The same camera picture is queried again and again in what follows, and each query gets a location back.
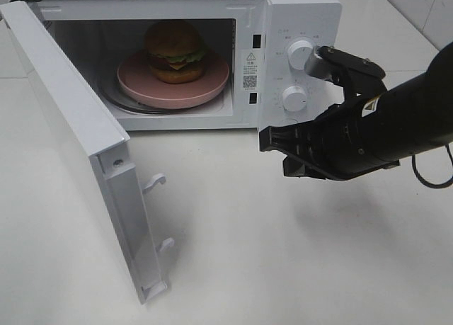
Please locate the white timer knob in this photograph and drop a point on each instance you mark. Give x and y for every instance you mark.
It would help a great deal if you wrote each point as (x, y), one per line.
(294, 99)

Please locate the warning label sticker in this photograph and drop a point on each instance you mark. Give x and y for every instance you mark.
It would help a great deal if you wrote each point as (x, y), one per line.
(251, 63)

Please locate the white microwave door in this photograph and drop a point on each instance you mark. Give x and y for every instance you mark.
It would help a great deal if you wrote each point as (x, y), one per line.
(93, 145)

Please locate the white upper power knob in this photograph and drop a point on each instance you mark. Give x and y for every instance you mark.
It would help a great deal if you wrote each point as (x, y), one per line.
(298, 53)

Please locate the round door release button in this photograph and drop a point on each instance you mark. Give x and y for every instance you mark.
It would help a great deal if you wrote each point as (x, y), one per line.
(288, 121)

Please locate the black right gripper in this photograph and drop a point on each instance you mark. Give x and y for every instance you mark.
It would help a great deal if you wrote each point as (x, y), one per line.
(331, 146)

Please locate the pink plate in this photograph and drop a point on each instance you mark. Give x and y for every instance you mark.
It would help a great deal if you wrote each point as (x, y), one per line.
(192, 85)

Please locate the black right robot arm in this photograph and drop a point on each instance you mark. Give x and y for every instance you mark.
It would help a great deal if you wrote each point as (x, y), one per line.
(374, 127)

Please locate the glass microwave turntable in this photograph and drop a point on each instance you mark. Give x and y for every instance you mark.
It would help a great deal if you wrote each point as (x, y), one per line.
(220, 105)

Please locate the burger with lettuce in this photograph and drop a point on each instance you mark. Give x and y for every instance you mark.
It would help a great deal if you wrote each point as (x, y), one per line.
(176, 51)

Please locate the white microwave oven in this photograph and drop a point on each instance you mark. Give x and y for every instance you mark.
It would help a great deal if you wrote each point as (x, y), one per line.
(114, 66)

